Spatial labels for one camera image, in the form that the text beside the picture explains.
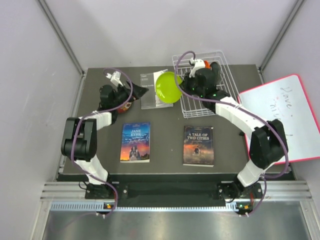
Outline Tale of Two Cities book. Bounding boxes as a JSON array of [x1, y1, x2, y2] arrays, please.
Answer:
[[182, 125, 215, 167]]

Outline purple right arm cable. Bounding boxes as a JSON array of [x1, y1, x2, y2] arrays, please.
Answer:
[[174, 51, 290, 217]]

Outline red floral plate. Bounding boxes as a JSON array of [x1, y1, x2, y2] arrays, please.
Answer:
[[117, 102, 132, 114]]

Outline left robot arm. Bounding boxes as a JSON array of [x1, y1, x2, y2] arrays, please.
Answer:
[[61, 83, 149, 199]]

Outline black plate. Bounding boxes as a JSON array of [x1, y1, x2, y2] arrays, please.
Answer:
[[210, 61, 221, 85]]

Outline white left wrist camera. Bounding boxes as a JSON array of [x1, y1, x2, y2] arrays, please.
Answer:
[[105, 70, 123, 87]]

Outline Jane Eyre book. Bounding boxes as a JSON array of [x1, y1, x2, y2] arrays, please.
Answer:
[[120, 122, 151, 163]]

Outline lime green plate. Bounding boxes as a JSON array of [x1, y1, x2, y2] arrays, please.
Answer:
[[155, 71, 182, 104]]

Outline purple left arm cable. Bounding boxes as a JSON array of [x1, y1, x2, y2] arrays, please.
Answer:
[[70, 67, 141, 217]]

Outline pink framed whiteboard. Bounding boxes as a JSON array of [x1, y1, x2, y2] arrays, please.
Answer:
[[237, 74, 320, 163]]

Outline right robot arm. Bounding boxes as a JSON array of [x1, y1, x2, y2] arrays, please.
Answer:
[[179, 68, 289, 198]]

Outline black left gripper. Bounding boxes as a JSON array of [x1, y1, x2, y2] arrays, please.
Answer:
[[112, 79, 149, 108]]

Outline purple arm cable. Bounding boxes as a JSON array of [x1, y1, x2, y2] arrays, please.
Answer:
[[70, 67, 141, 217], [174, 51, 290, 217]]

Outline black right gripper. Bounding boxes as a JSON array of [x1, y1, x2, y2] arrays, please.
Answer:
[[178, 72, 205, 99]]

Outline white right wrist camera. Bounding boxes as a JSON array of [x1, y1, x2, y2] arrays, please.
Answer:
[[189, 57, 206, 74]]

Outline white wire dish rack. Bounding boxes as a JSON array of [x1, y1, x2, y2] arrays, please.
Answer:
[[172, 50, 239, 119]]

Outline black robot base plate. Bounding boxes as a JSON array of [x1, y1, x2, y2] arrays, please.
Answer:
[[84, 181, 263, 200]]

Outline Canon setup guide booklet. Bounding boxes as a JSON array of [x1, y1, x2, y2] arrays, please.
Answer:
[[140, 69, 173, 110]]

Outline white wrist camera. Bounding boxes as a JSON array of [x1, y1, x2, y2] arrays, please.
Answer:
[[105, 70, 123, 87], [189, 57, 206, 74]]

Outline orange plate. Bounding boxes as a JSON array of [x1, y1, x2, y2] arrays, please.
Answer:
[[203, 60, 211, 69]]

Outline aluminium front rail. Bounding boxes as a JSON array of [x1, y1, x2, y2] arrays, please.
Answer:
[[40, 180, 312, 214]]

